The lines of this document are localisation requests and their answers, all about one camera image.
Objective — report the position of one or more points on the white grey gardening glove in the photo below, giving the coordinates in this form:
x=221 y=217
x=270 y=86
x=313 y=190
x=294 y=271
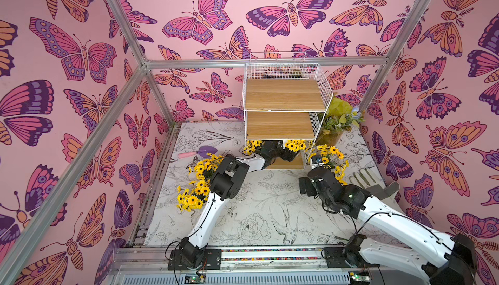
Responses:
x=369 y=179

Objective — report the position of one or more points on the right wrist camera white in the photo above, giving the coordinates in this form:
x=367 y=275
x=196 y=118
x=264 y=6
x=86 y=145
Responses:
x=316 y=161

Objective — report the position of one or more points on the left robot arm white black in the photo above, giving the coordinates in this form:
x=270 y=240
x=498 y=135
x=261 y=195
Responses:
x=218 y=180

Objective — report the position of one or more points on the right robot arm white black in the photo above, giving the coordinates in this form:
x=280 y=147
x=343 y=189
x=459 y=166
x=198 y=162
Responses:
x=432 y=256

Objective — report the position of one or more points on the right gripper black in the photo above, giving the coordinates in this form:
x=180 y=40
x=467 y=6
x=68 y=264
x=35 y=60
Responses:
x=308 y=185

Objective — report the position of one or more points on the white wire shelf rack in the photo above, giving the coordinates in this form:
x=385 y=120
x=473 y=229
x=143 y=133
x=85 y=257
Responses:
x=283 y=101

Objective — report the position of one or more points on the leafy plant in glass vase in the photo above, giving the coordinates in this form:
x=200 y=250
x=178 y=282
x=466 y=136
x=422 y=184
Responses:
x=340 y=117

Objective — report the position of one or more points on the purple pink garden trowel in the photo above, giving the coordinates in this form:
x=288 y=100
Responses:
x=204 y=152

